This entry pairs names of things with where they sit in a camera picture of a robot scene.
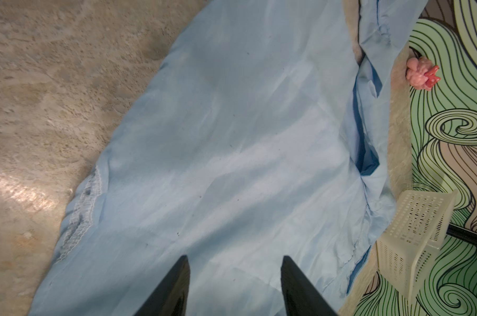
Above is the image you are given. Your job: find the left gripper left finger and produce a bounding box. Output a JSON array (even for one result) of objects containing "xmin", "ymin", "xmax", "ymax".
[{"xmin": 134, "ymin": 255, "xmax": 190, "ymax": 315}]

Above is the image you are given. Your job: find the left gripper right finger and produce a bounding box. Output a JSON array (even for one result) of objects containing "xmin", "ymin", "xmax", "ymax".
[{"xmin": 281, "ymin": 255, "xmax": 337, "ymax": 316}]

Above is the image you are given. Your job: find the light blue long sleeve shirt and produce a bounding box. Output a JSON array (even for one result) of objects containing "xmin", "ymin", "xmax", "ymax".
[{"xmin": 30, "ymin": 1, "xmax": 426, "ymax": 315}]

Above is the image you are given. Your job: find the white perforated plastic basket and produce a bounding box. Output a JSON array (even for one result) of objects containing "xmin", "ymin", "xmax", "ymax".
[{"xmin": 377, "ymin": 190, "xmax": 458, "ymax": 304}]

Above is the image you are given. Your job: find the small pink toy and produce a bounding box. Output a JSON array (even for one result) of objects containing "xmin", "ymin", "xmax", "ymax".
[{"xmin": 406, "ymin": 57, "xmax": 441, "ymax": 91}]

